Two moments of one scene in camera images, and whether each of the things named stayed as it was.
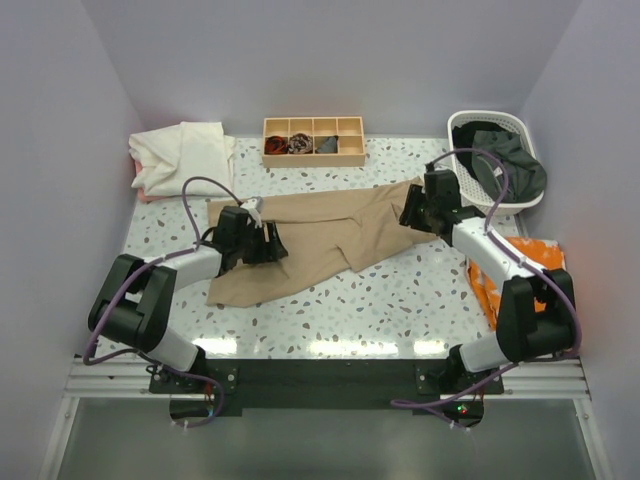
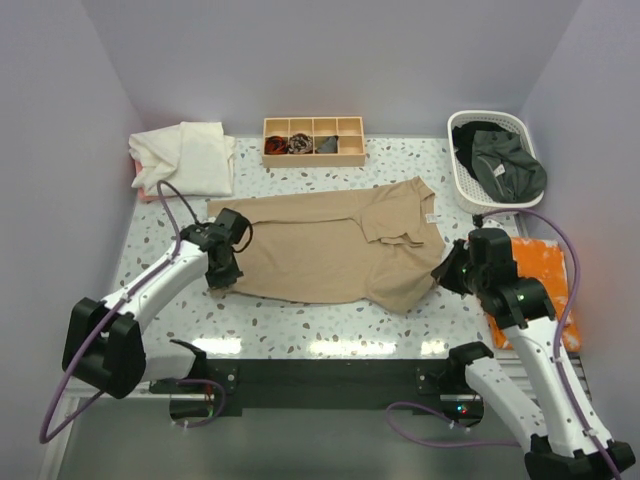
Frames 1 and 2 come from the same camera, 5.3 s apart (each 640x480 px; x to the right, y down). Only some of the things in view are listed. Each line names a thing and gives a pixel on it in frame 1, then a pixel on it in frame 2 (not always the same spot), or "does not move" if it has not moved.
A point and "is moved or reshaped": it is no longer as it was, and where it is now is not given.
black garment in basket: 463,139 does not move
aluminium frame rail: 96,376 does not move
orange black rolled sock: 276,145 does not move
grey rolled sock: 329,146 does not move
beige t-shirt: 324,240 is moved or reshaped
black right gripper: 417,209 -> 451,270
